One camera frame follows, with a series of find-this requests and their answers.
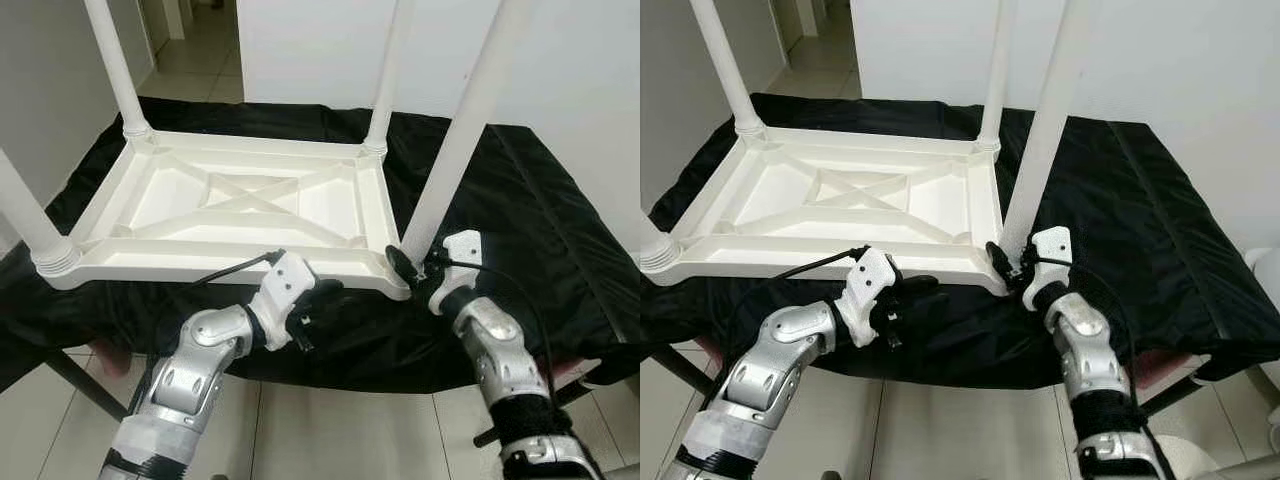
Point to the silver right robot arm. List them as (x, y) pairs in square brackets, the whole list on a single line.
[(1090, 345), (500, 350)]

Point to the white plastic table leg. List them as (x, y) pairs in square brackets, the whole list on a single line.
[(35, 225), (728, 65), (460, 130), (996, 70), (118, 65), (1045, 120), (390, 70), (655, 250)]

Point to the white plastic children table top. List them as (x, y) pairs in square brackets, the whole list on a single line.
[(240, 195), (850, 190)]

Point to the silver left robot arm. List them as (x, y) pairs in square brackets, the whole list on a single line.
[(190, 375), (765, 370)]

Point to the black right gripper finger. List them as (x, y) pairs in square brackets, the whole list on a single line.
[(1000, 260), (402, 265)]

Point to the white rounded plastic object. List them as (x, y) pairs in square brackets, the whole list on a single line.
[(1265, 275)]

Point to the black metal table leg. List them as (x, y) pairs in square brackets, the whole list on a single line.
[(1170, 398), (540, 412), (85, 385), (685, 370)]

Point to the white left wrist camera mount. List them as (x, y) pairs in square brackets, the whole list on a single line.
[(280, 290), (865, 288)]

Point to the pink padded chair seat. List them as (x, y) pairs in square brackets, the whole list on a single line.
[(110, 358), (568, 372), (710, 350), (1158, 368)]

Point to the black cloth table cover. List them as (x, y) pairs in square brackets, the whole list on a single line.
[(540, 250), (1150, 250)]

